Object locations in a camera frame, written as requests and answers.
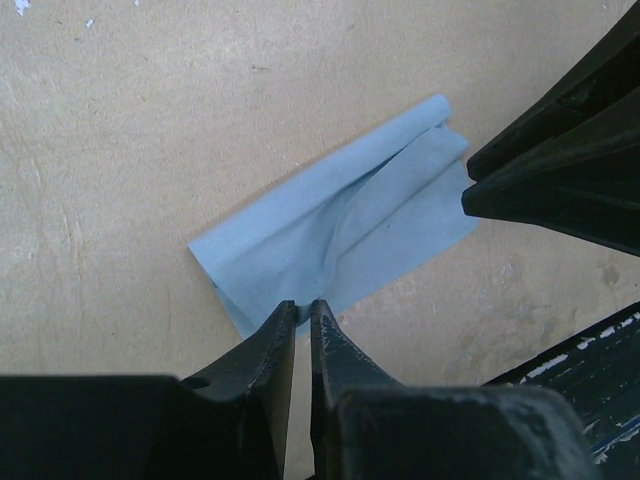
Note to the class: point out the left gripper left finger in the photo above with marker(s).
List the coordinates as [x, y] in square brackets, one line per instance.
[227, 421]

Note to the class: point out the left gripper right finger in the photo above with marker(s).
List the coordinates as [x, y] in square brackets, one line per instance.
[367, 425]

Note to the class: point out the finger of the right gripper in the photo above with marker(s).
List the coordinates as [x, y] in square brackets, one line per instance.
[583, 183]
[606, 74]

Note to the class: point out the blue cleaning cloth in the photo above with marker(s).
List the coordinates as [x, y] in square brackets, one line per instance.
[346, 226]

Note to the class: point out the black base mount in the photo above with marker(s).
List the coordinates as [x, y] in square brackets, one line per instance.
[597, 372]

